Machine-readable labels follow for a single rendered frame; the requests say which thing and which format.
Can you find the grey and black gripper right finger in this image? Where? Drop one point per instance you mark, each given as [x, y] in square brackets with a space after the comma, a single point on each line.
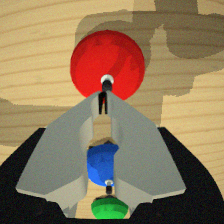
[152, 165]

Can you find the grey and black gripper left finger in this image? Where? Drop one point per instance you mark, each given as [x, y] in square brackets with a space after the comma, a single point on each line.
[50, 165]

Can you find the red dome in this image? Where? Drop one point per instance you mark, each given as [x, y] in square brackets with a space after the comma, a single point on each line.
[104, 58]

